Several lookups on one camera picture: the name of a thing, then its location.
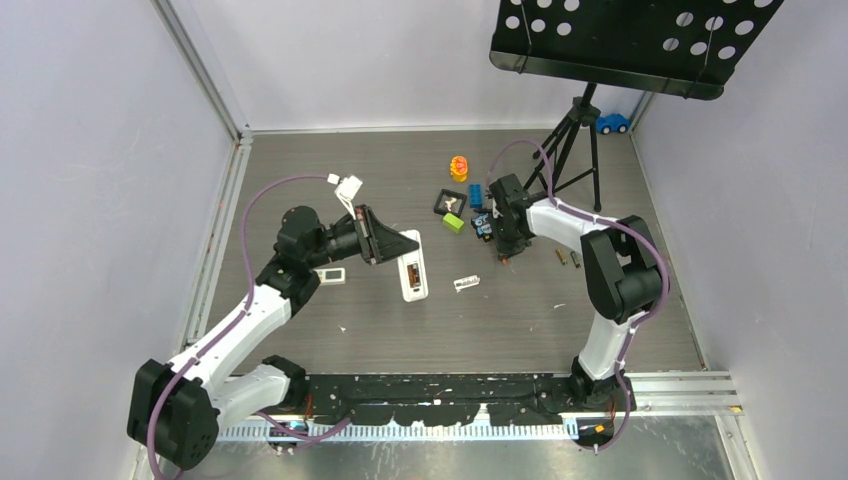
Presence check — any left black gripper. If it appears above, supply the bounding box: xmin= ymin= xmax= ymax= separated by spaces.
xmin=306 ymin=205 xmax=418 ymax=269

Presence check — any white remote control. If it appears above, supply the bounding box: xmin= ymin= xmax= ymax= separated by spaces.
xmin=315 ymin=267 xmax=346 ymax=285
xmin=397 ymin=229 xmax=429 ymax=303

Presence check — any gold green battery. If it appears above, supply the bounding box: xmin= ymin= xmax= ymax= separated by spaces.
xmin=555 ymin=249 xmax=568 ymax=265

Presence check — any white battery cover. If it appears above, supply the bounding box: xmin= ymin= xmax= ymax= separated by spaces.
xmin=453 ymin=275 xmax=481 ymax=292

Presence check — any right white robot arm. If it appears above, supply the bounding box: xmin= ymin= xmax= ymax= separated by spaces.
xmin=490 ymin=174 xmax=670 ymax=411

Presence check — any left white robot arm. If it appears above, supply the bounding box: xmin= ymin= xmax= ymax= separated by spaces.
xmin=127 ymin=205 xmax=421 ymax=477

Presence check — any blue owl toy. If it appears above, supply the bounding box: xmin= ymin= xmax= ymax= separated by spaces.
xmin=471 ymin=212 xmax=494 ymax=242

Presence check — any green block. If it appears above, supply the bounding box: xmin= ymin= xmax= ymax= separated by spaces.
xmin=442 ymin=213 xmax=465 ymax=234

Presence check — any blue toy brick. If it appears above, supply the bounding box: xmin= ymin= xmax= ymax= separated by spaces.
xmin=468 ymin=183 xmax=485 ymax=209

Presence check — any orange yellow toy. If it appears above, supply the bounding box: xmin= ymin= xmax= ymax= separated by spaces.
xmin=449 ymin=155 xmax=468 ymax=183

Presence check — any blue toy car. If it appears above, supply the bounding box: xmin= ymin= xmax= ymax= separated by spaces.
xmin=595 ymin=114 xmax=630 ymax=135

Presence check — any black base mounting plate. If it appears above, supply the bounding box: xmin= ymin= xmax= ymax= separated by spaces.
xmin=262 ymin=373 xmax=636 ymax=445

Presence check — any black perforated music stand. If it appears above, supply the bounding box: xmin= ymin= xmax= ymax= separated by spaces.
xmin=489 ymin=0 xmax=781 ymax=211

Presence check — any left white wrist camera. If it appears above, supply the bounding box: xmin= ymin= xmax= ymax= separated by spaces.
xmin=327 ymin=173 xmax=363 ymax=218

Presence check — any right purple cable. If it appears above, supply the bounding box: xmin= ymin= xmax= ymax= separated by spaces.
xmin=486 ymin=139 xmax=673 ymax=458

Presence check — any purple cable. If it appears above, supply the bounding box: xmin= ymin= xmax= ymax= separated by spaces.
xmin=486 ymin=139 xmax=673 ymax=458
xmin=145 ymin=173 xmax=340 ymax=480

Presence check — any black square frame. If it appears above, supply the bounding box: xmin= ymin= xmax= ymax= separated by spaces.
xmin=433 ymin=189 xmax=468 ymax=217

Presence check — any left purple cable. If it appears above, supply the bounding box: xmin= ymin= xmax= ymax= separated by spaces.
xmin=145 ymin=173 xmax=340 ymax=480

